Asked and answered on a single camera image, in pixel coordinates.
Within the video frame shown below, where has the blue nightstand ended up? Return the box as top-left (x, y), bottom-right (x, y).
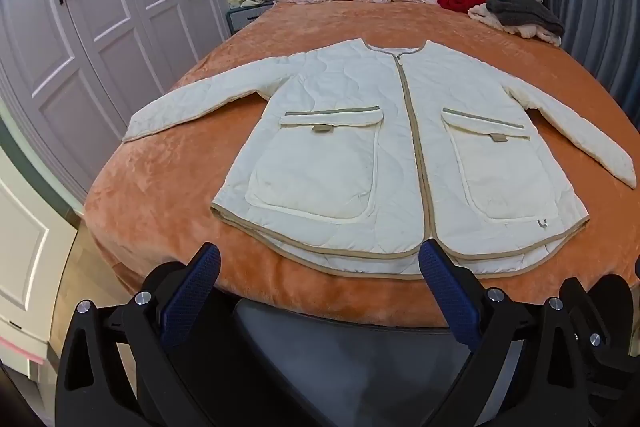
top-left (226, 4), bottom-right (273, 40)

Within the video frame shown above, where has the cream quilted zip jacket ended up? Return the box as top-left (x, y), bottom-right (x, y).
top-left (121, 39), bottom-right (638, 280)

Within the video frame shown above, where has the cream fleece garment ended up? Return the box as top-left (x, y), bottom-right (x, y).
top-left (467, 4), bottom-right (563, 48)

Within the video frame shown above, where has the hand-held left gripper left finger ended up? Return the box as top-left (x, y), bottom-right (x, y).
top-left (54, 243), bottom-right (297, 427)

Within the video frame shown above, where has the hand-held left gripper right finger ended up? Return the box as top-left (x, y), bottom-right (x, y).
top-left (419, 240), bottom-right (587, 427)

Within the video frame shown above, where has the grey knit garment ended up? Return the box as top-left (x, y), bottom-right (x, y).
top-left (485, 0), bottom-right (565, 38)

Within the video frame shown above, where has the white door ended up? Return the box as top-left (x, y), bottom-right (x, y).
top-left (0, 147), bottom-right (81, 358)

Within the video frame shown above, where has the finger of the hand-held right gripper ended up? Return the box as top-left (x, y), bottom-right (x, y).
top-left (560, 274), bottom-right (640, 427)

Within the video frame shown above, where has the orange plush bed blanket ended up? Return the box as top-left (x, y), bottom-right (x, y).
top-left (82, 0), bottom-right (640, 328)

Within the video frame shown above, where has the white panelled wardrobe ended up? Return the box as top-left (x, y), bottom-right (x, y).
top-left (0, 0), bottom-right (241, 208)

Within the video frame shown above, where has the grey striped curtain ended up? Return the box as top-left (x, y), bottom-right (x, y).
top-left (540, 0), bottom-right (640, 132)

